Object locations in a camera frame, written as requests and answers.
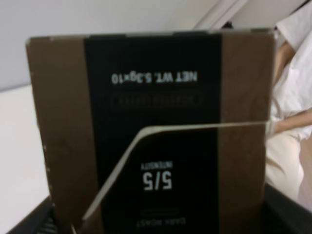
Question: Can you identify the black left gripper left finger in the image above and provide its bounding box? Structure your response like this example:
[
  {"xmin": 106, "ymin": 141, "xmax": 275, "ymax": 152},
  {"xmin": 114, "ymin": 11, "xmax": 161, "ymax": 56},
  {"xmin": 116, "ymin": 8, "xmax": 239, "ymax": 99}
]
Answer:
[{"xmin": 8, "ymin": 196, "xmax": 58, "ymax": 234}]

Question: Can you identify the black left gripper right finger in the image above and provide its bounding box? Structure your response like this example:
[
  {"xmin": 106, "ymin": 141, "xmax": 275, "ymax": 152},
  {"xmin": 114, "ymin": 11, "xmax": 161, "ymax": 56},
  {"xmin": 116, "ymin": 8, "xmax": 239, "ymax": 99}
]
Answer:
[{"xmin": 262, "ymin": 184, "xmax": 312, "ymax": 234}]

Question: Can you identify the brown coffee capsule box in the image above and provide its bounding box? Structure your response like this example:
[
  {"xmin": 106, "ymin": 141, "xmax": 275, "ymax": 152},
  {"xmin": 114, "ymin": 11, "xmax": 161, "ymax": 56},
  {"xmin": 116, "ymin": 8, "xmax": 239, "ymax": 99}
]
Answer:
[{"xmin": 26, "ymin": 29, "xmax": 275, "ymax": 234}]

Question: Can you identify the person in white clothes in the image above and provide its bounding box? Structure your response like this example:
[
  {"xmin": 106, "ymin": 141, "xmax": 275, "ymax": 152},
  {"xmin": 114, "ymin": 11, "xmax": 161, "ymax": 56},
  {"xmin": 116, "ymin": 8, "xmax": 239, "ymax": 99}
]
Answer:
[{"xmin": 265, "ymin": 3, "xmax": 312, "ymax": 201}]

